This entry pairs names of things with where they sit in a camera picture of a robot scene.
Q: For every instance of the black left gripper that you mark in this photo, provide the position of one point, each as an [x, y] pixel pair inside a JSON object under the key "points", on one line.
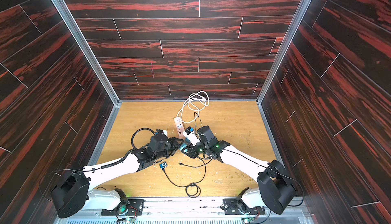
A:
{"points": [[174, 144]]}

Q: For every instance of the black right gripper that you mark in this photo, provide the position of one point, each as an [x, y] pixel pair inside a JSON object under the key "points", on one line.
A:
{"points": [[192, 149]]}

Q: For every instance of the blue mp3 player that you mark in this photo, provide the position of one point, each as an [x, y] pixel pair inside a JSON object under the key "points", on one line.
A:
{"points": [[163, 165]]}

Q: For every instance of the teal charger with cable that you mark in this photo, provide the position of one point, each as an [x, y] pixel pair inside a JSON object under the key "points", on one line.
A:
{"points": [[182, 146]]}

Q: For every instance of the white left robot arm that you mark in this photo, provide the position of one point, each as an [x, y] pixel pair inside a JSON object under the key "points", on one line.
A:
{"points": [[75, 190]]}

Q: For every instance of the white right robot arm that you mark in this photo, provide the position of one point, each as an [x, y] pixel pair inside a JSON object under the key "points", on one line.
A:
{"points": [[275, 186]]}

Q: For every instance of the white power strip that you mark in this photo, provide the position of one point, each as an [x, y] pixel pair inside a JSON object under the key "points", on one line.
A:
{"points": [[179, 127]]}

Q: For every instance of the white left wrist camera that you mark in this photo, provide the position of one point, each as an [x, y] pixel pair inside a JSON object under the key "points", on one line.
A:
{"points": [[161, 131]]}

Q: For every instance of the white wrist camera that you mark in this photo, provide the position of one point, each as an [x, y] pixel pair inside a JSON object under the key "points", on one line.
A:
{"points": [[191, 136], [161, 131]]}

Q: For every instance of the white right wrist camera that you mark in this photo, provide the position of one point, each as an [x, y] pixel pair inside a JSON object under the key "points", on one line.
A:
{"points": [[191, 136]]}

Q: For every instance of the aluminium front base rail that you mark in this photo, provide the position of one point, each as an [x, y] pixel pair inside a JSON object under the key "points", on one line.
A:
{"points": [[203, 210]]}

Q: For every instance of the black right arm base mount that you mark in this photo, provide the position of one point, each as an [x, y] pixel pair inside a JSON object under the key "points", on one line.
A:
{"points": [[236, 205]]}

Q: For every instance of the aluminium left floor rail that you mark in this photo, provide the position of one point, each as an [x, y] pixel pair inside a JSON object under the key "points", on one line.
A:
{"points": [[104, 135]]}

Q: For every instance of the aluminium floor rail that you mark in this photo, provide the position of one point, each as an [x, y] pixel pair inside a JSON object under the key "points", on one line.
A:
{"points": [[104, 135], [277, 115]]}

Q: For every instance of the aluminium right floor rail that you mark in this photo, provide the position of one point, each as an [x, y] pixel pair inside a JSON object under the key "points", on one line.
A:
{"points": [[277, 115]]}

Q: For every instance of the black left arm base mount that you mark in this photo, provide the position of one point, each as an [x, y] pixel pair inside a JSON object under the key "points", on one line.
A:
{"points": [[127, 206]]}

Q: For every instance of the aluminium right corner post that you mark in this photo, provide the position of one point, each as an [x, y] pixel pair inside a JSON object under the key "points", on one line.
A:
{"points": [[296, 20]]}

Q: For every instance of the aluminium corner post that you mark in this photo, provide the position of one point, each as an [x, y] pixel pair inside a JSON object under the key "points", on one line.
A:
{"points": [[71, 24], [296, 20]]}

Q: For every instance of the aluminium left corner post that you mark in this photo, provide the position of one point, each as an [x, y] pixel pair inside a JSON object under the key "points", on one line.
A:
{"points": [[71, 24]]}

